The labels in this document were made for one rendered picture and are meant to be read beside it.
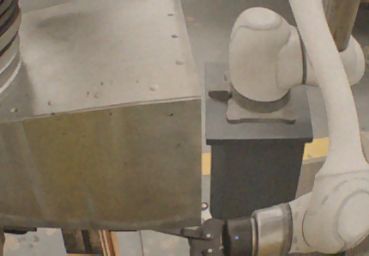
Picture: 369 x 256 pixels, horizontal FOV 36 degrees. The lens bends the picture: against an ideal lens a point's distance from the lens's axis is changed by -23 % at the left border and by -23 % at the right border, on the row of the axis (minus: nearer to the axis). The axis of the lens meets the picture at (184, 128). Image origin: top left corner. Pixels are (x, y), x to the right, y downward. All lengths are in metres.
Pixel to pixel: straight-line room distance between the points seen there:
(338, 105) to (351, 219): 0.18
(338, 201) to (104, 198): 0.33
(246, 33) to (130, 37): 1.01
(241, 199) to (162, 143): 1.31
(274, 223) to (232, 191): 0.85
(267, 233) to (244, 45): 0.71
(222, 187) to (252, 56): 0.39
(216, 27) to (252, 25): 1.64
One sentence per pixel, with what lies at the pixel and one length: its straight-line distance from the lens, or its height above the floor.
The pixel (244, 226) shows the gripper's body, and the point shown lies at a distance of 0.94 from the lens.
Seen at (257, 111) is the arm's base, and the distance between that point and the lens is 1.65.
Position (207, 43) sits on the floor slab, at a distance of 3.06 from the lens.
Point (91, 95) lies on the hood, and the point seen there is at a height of 1.53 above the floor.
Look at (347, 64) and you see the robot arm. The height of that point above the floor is 0.92.
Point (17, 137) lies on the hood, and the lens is 0.50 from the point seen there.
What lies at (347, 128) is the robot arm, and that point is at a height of 1.28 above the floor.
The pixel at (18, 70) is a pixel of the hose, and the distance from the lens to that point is 0.53.
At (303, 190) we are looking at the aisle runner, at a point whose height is 0.00.
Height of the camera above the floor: 1.84
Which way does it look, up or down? 44 degrees down
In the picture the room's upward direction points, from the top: 2 degrees counter-clockwise
